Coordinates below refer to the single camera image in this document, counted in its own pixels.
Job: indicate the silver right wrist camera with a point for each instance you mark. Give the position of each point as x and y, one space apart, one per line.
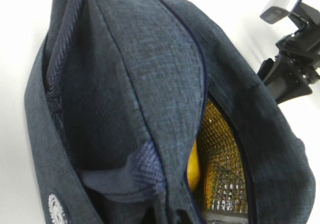
276 10

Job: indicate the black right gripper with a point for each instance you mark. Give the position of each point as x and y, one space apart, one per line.
298 61

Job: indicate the yellow toy pumpkin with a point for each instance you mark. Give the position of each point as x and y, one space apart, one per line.
193 168

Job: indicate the navy blue lunch bag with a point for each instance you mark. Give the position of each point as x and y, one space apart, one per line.
119 92

